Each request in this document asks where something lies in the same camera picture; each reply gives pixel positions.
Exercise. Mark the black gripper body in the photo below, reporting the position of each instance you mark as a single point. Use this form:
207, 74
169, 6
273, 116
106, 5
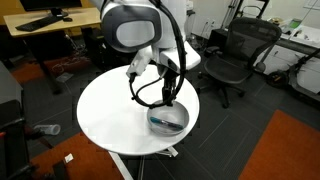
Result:
169, 78

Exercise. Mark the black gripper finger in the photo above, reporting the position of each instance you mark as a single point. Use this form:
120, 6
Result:
166, 96
172, 93

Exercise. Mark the teal and black marker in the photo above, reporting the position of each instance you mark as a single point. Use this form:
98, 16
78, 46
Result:
166, 123

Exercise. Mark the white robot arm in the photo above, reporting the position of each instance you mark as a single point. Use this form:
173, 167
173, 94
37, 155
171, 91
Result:
133, 33

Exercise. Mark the white round bowl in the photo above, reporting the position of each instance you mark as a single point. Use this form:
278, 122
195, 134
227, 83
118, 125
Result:
173, 113

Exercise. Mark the black mesh office chair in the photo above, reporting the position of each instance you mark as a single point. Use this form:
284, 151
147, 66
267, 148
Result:
230, 70

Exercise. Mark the black computer tower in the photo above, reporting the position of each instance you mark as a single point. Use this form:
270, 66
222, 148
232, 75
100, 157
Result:
95, 46

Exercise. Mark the white metal table base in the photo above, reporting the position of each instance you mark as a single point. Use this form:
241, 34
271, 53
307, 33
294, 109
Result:
118, 163

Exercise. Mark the metal tripod stand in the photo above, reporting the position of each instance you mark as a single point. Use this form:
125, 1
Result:
233, 10

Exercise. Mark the black kick scooter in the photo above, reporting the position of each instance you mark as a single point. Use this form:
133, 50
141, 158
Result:
276, 78

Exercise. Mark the light wooden desk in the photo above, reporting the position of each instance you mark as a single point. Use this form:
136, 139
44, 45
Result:
80, 20

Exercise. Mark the small white paper scrap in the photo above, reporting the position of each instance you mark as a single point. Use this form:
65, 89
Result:
68, 158

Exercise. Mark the white cabinet desk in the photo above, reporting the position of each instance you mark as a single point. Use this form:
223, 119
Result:
283, 56

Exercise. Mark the black computer mouse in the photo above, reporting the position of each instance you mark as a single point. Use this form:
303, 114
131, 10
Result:
67, 19

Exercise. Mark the black computer monitor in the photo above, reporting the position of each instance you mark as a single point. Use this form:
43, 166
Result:
50, 4

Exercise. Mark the black computer keyboard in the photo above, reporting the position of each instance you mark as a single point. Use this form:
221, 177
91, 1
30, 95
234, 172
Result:
38, 23

